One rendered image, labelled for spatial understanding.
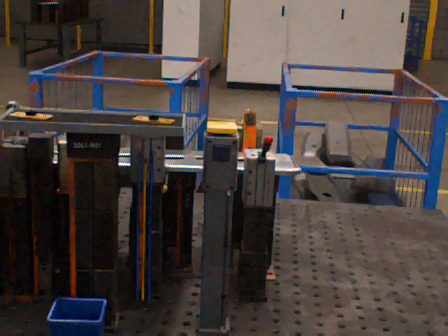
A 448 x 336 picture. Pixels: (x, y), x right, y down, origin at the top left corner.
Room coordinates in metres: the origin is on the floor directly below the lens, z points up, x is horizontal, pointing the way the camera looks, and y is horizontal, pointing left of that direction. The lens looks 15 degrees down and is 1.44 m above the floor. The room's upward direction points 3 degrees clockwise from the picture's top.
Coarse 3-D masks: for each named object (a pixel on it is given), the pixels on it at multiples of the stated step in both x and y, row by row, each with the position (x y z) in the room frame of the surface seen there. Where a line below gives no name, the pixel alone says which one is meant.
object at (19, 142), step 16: (16, 144) 1.45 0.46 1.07; (0, 160) 1.42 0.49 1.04; (16, 160) 1.42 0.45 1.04; (0, 176) 1.42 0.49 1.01; (16, 176) 1.42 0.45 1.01; (0, 192) 1.42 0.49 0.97; (16, 192) 1.42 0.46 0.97; (16, 208) 1.43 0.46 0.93; (16, 224) 1.43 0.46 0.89; (16, 240) 1.43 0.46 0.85; (32, 240) 1.46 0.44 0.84; (16, 256) 1.43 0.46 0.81; (32, 256) 1.46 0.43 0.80; (16, 272) 1.43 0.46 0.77; (32, 272) 1.45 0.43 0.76; (16, 288) 1.43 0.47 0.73; (32, 288) 1.45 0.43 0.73
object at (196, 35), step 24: (168, 0) 9.45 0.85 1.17; (192, 0) 9.40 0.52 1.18; (216, 0) 10.85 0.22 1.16; (168, 24) 9.44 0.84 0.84; (192, 24) 9.40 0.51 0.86; (216, 24) 10.96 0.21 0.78; (168, 48) 9.44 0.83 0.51; (192, 48) 9.40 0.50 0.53; (216, 48) 11.08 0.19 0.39; (168, 72) 9.44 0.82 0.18
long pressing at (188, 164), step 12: (168, 156) 1.70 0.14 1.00; (180, 156) 1.70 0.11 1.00; (192, 156) 1.70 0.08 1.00; (240, 156) 1.72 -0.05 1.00; (276, 156) 1.74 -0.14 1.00; (288, 156) 1.75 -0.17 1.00; (120, 168) 1.58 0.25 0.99; (168, 168) 1.59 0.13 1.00; (180, 168) 1.59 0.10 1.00; (192, 168) 1.59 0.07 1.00; (240, 168) 1.60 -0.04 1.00; (276, 168) 1.61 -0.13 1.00; (288, 168) 1.61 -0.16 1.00; (300, 168) 1.65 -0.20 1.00
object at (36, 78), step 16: (64, 64) 3.91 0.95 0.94; (96, 64) 4.58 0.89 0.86; (208, 64) 4.51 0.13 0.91; (32, 80) 3.45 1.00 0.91; (48, 80) 3.68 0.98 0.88; (64, 80) 3.44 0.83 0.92; (80, 80) 3.43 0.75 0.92; (96, 80) 3.42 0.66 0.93; (112, 80) 3.41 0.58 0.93; (128, 80) 3.40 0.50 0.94; (144, 80) 3.40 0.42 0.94; (160, 80) 3.40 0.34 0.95; (176, 80) 3.40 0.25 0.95; (208, 80) 4.52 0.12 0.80; (32, 96) 3.45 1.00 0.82; (96, 96) 4.58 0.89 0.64; (176, 96) 3.38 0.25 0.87; (208, 96) 4.52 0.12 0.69; (144, 112) 4.57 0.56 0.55; (160, 112) 4.56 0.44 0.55; (176, 112) 3.38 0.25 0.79; (192, 112) 4.57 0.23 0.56; (208, 112) 4.56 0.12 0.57; (192, 128) 3.97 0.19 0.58; (128, 144) 3.78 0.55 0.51; (128, 176) 3.65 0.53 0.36
